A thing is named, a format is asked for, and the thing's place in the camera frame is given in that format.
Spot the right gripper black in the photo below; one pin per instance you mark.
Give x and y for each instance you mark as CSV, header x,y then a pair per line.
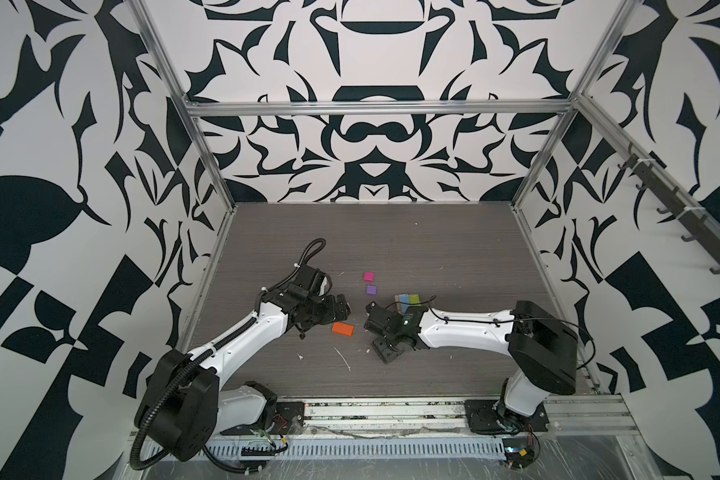
x,y
382,353

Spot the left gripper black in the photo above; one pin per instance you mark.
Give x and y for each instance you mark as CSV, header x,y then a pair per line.
x,y
331,314

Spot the orange wood block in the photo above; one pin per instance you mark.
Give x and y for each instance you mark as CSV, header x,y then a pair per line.
x,y
344,329

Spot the blue wood block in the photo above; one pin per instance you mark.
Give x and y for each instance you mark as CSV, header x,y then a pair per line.
x,y
402,302

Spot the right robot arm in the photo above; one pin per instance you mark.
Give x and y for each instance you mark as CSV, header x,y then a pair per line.
x,y
544,348

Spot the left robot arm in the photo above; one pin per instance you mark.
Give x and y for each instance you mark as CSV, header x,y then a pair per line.
x,y
184,405

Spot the green circuit board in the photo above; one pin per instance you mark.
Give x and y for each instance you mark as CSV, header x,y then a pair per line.
x,y
519,453

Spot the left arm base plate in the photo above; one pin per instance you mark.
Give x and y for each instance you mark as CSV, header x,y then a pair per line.
x,y
276,418

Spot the white slotted cable duct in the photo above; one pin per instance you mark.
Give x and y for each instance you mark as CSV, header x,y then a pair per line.
x,y
303,449

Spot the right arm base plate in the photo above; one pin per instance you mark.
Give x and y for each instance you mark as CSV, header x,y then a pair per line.
x,y
491,417

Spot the aluminium front rail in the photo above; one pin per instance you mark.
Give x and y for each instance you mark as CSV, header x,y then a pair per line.
x,y
358,417

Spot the aluminium frame crossbar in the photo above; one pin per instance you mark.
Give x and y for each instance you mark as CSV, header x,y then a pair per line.
x,y
390,107

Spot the wall hook rack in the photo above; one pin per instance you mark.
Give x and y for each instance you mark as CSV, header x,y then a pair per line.
x,y
675,202

